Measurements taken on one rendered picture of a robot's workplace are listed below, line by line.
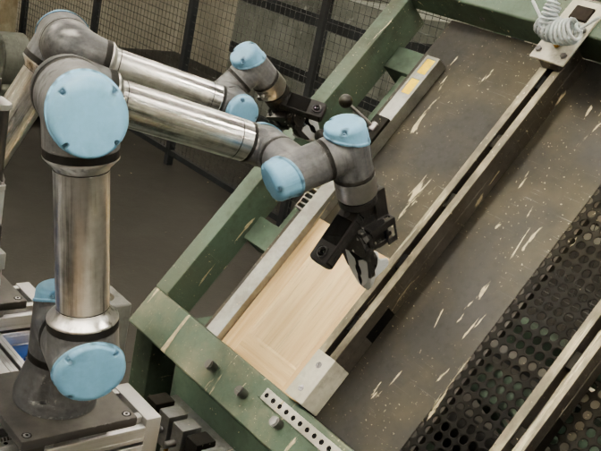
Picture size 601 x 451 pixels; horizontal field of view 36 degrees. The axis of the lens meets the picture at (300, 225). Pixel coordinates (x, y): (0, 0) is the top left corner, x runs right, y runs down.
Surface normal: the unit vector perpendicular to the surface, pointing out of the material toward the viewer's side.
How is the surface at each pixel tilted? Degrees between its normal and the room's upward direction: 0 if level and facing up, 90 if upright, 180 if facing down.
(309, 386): 53
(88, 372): 98
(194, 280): 90
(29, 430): 0
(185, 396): 90
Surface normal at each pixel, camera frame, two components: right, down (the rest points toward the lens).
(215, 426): -0.76, 0.06
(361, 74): 0.62, 0.37
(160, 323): -0.48, -0.52
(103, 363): 0.40, 0.50
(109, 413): 0.20, -0.93
